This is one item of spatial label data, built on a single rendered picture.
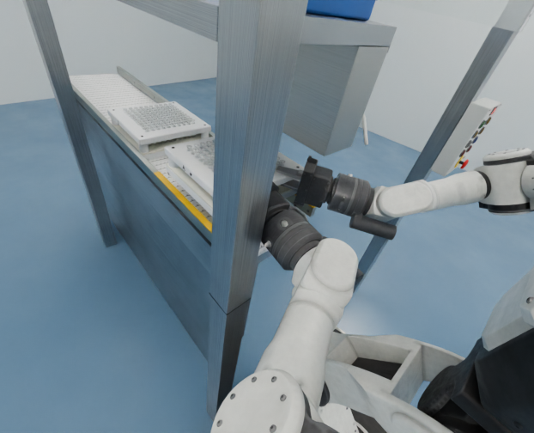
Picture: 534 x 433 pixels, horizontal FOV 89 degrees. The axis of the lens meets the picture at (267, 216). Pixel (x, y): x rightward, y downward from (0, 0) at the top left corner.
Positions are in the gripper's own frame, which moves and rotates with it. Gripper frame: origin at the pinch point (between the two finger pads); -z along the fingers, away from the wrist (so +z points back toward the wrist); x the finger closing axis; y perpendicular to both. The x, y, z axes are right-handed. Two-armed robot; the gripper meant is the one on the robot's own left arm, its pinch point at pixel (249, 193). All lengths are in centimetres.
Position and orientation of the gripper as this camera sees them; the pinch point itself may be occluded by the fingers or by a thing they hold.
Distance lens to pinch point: 57.3
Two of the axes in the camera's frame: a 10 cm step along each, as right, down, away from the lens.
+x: -1.7, 7.4, 6.5
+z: 5.5, 6.2, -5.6
